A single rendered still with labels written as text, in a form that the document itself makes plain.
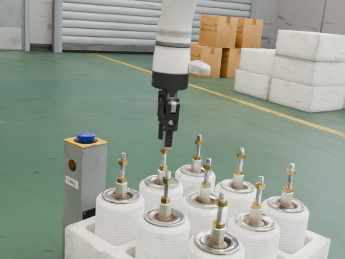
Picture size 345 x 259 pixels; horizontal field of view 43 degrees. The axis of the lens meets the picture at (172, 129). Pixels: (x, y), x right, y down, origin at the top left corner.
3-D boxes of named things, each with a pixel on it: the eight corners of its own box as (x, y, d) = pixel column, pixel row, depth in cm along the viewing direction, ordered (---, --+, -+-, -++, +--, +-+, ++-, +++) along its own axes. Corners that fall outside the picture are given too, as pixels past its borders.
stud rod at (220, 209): (221, 236, 72) (226, 193, 70) (215, 237, 72) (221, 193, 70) (218, 233, 73) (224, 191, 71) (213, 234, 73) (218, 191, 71)
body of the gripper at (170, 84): (150, 64, 93) (147, 107, 96) (155, 69, 85) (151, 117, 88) (185, 66, 95) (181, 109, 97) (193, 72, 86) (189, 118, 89)
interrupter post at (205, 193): (211, 204, 88) (213, 189, 87) (199, 204, 88) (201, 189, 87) (208, 199, 90) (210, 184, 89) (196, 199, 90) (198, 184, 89)
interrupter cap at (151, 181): (176, 178, 100) (176, 174, 100) (180, 191, 93) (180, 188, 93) (143, 177, 100) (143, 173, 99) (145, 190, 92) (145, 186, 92)
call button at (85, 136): (83, 146, 97) (84, 137, 97) (73, 141, 100) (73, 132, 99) (98, 143, 100) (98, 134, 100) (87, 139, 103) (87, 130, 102)
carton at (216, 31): (234, 48, 444) (238, 17, 437) (216, 47, 431) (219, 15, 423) (215, 44, 468) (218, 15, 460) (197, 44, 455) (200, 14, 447)
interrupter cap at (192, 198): (227, 210, 86) (228, 206, 86) (190, 210, 85) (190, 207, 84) (216, 194, 93) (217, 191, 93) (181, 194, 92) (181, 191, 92)
